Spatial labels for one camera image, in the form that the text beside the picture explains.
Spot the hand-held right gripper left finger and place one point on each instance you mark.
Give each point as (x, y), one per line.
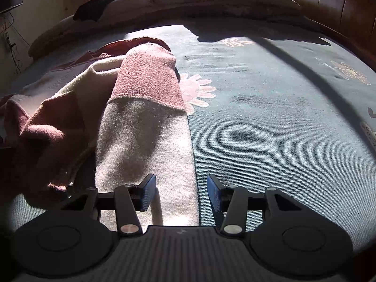
(148, 192)

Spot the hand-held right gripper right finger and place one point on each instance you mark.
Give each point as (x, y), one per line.
(214, 194)

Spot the pink and cream knit sweater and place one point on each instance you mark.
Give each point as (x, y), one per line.
(141, 129)

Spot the blue floral bed sheet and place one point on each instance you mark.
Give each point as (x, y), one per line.
(264, 117)

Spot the folded floral quilt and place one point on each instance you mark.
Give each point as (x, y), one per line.
(191, 4)

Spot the black garment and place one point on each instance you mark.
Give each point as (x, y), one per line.
(100, 4)

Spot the wooden headboard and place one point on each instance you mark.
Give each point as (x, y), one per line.
(337, 8)

